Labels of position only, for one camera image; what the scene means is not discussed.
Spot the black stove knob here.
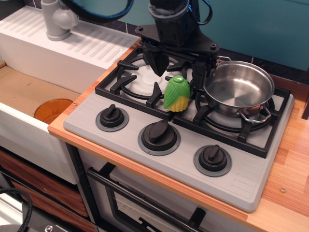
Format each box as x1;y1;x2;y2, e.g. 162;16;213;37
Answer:
96;104;129;132
194;145;232;177
138;120;181;156

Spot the grey toy stove top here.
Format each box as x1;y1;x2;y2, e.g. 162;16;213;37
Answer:
63;45;295;213

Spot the orange sink drain plug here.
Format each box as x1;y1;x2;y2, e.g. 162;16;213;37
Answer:
34;99;73;124

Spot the black right stove knob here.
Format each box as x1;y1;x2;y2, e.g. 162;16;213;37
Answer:
194;145;232;177

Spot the black left stove knob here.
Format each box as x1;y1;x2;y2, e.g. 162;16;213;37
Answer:
96;104;129;132

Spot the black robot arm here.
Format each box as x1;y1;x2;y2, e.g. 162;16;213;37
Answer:
135;0;220;91

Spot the white toy sink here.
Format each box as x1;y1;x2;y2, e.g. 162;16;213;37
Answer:
0;6;138;184

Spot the stainless steel pot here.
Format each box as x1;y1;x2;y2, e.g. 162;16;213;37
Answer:
204;60;275;123

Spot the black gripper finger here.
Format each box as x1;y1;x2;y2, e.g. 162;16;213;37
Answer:
142;43;169;76
192;59;212;91

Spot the toy oven door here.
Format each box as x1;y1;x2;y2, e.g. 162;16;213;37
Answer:
79;150;250;232

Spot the black middle stove knob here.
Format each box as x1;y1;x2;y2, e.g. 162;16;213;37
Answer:
138;120;181;156

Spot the green yellow toy corncob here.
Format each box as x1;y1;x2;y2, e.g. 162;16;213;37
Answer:
164;75;190;112

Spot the wood grain drawer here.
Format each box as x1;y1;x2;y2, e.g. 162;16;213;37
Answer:
0;148;95;232

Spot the black braided cable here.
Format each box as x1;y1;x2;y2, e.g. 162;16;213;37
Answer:
0;187;33;232

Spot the black right burner grate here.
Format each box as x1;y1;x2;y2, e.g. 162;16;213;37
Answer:
172;87;294;158

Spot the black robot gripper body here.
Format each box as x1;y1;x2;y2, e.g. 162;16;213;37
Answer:
135;14;219;63

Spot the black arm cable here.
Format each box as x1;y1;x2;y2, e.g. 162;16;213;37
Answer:
61;0;213;26

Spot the grey toy faucet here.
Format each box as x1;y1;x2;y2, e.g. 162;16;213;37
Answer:
41;0;79;41

